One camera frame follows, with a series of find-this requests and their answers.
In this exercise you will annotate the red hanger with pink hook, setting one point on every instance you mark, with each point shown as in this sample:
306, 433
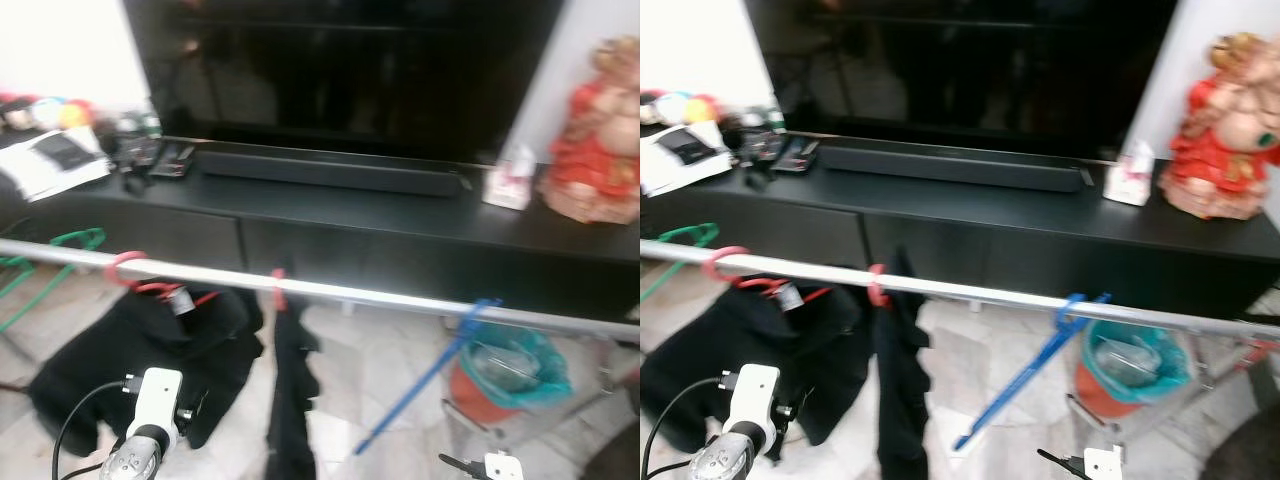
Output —
712, 262
115, 265

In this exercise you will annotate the plain black shirt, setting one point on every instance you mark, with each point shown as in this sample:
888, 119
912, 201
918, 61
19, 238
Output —
100, 370
700, 370

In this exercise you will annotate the green plastic hanger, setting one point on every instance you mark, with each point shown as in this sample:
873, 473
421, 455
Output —
700, 232
88, 237

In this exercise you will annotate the red plastic hanger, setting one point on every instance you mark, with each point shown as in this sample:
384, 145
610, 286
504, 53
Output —
278, 290
877, 288

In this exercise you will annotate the blue plastic hanger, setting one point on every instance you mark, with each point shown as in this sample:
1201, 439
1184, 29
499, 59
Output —
430, 374
1020, 381

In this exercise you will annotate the white paper stack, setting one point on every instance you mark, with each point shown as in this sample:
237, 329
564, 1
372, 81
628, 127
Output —
40, 180
668, 175

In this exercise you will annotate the red laughing Buddha statue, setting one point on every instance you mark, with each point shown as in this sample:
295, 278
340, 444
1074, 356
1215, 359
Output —
1215, 150
590, 150

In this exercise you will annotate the flat black pouch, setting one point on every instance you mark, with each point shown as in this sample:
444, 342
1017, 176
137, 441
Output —
690, 147
62, 150

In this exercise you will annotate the black round toy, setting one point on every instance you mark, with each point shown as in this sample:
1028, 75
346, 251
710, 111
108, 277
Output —
12, 112
647, 110

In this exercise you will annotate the white round toy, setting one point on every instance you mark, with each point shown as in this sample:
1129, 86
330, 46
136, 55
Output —
672, 108
45, 108

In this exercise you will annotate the white pink tissue box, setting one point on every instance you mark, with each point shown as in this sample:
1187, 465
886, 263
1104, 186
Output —
1128, 182
508, 185

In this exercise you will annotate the orange round toy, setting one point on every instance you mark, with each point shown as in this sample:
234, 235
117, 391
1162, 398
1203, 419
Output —
77, 113
703, 110

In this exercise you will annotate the black remote control bundle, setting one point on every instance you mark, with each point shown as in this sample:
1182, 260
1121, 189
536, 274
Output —
130, 152
765, 148

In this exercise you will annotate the red bin with teal bag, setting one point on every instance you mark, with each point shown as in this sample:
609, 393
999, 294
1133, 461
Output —
1140, 365
520, 370

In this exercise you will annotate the small black display box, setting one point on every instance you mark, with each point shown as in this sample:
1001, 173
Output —
800, 155
172, 160

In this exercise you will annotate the black TV cabinet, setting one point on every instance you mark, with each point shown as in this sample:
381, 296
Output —
400, 230
1000, 225

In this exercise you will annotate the metal clothes rack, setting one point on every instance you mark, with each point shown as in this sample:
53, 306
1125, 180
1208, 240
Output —
980, 291
350, 292

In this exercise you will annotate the black shirt with green print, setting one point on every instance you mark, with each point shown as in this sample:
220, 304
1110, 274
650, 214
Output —
290, 400
900, 400

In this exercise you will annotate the black soundbar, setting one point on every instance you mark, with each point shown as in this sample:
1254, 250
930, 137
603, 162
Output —
330, 172
950, 167

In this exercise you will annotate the black television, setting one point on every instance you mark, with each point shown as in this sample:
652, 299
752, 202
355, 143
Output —
960, 80
350, 80

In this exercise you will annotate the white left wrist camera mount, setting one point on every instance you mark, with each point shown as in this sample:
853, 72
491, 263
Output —
757, 395
160, 400

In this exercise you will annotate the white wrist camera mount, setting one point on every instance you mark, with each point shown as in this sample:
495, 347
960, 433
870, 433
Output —
1103, 465
757, 395
160, 400
503, 468

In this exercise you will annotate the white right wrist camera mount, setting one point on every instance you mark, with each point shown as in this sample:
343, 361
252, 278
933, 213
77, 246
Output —
503, 468
1103, 465

